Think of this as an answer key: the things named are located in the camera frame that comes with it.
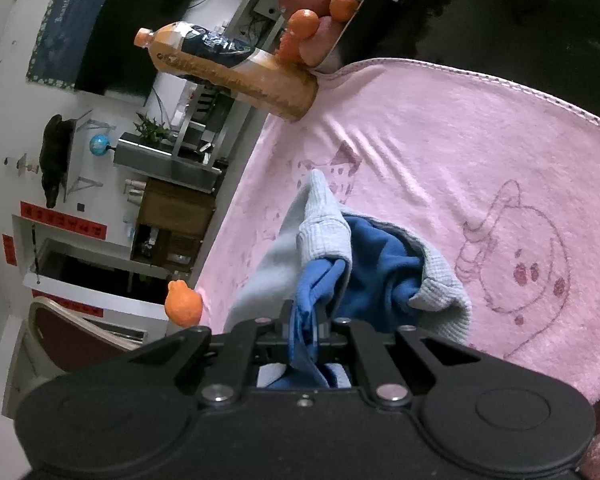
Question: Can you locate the grey and blue sweater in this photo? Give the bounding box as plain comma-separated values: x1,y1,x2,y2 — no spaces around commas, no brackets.
225,169,471,389

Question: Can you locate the orange tangerine fruit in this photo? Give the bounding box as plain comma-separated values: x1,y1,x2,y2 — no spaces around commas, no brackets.
164,280,202,327

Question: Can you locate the brown wooden cabinet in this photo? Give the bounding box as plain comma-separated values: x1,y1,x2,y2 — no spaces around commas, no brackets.
131,178,215,274

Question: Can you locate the dark red chair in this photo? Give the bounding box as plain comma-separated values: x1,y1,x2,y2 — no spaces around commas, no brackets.
2,296,140,418

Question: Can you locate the pink printed towel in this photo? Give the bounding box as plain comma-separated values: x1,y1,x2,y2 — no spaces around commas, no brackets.
197,58,600,401

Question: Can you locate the potted green plant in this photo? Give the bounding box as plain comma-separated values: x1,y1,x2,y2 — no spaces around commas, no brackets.
134,113,170,148

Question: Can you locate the blue globe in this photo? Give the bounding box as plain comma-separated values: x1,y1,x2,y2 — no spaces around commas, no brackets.
88,134,111,156

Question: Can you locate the orange juice bottle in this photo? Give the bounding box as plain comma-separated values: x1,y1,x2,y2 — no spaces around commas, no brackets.
134,22,318,122

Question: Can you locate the fruit tray with fruits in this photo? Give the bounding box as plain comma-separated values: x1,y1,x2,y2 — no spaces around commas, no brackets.
275,0,363,68

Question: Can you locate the black television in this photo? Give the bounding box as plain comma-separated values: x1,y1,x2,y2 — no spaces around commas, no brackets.
74,0,193,104

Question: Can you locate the dark blue wall poster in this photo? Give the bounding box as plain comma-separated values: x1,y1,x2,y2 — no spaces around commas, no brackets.
27,0,106,90

